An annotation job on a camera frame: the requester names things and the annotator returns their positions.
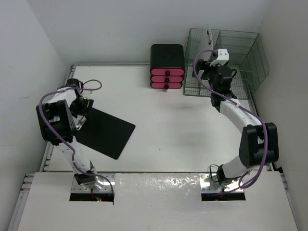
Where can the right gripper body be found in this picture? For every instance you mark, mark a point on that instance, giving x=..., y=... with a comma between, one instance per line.
x=209, y=72

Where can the transparent clipboard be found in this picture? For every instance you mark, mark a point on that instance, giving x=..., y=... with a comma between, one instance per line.
x=205, y=46

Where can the pink bottom drawer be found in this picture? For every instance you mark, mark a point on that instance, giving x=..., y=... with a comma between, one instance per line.
x=166, y=86

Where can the pink top drawer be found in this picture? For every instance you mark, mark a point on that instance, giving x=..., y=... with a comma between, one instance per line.
x=167, y=72

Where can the black mouse pad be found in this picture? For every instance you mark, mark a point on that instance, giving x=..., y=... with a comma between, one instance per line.
x=105, y=133

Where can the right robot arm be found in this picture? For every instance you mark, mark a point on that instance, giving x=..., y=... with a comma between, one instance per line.
x=259, y=140

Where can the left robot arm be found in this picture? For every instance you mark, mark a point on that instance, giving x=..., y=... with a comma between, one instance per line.
x=59, y=116

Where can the black drawer cabinet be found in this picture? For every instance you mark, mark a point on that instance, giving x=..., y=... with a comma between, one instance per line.
x=167, y=56

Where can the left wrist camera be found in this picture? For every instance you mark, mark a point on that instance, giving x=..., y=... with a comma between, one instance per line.
x=87, y=92

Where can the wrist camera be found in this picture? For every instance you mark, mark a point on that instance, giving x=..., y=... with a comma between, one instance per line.
x=222, y=57
x=87, y=92

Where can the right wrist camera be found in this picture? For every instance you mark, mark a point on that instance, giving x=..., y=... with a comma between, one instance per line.
x=222, y=57

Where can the green wire mesh organizer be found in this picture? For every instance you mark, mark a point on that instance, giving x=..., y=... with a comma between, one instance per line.
x=247, y=57

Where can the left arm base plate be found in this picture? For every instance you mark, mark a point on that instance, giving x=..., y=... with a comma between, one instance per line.
x=100, y=185

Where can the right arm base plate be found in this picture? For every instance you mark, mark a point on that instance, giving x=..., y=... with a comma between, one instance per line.
x=209, y=184

